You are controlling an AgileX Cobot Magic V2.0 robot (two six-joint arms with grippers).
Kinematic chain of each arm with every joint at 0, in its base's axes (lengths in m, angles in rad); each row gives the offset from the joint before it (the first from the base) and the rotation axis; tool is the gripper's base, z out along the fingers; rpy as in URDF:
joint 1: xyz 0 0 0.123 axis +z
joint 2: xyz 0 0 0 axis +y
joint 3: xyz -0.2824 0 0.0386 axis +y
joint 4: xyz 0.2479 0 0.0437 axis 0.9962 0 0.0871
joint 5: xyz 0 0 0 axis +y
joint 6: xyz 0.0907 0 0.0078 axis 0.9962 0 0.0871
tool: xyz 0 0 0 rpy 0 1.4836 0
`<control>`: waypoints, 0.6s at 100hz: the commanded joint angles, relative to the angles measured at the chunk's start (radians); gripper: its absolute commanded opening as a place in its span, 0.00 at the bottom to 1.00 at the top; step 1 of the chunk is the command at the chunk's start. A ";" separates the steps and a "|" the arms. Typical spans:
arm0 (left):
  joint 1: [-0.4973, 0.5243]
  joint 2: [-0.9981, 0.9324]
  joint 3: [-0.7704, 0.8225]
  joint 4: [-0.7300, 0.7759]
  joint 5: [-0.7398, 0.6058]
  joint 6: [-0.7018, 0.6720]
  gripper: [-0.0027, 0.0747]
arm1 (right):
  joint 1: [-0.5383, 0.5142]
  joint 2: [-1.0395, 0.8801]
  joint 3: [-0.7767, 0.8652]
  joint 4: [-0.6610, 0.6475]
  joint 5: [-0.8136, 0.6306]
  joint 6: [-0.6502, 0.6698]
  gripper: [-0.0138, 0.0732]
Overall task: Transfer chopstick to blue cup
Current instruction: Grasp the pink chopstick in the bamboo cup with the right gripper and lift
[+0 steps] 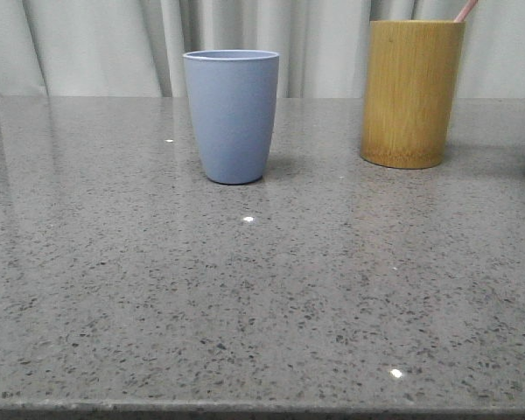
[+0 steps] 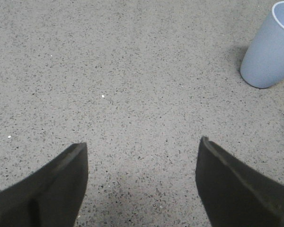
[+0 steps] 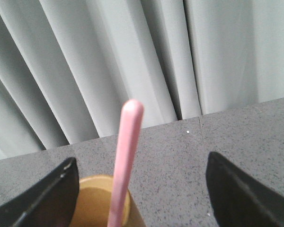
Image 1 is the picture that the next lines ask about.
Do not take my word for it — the blue plastic cup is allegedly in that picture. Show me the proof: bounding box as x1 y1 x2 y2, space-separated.
183 50 280 185

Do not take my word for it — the grey pleated curtain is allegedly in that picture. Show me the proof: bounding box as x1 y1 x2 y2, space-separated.
0 0 525 100

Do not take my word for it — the bamboo wooden cup holder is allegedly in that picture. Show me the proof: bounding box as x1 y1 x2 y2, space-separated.
360 20 465 169

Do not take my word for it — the pink chopstick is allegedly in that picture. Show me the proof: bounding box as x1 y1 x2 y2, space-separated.
453 0 478 24

